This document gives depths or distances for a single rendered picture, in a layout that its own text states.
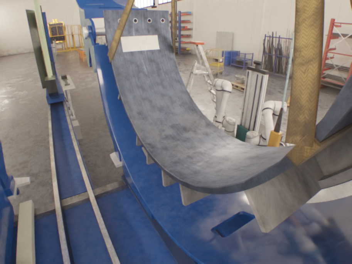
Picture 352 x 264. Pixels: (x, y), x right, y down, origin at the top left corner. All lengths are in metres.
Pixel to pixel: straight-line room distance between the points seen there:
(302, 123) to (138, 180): 1.56
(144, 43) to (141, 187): 1.38
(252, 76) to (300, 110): 2.39
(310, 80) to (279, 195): 0.47
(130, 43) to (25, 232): 1.98
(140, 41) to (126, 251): 1.95
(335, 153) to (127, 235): 1.73
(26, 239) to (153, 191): 1.16
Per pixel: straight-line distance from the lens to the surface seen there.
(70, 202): 2.44
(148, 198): 1.77
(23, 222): 2.31
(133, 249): 1.99
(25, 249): 2.09
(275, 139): 1.76
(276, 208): 0.85
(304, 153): 0.55
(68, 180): 2.79
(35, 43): 6.22
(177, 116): 1.87
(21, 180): 2.62
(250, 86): 2.96
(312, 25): 0.62
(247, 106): 3.04
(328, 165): 1.10
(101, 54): 2.33
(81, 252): 2.09
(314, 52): 0.58
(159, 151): 1.50
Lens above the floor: 2.23
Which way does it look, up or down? 28 degrees down
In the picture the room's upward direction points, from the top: straight up
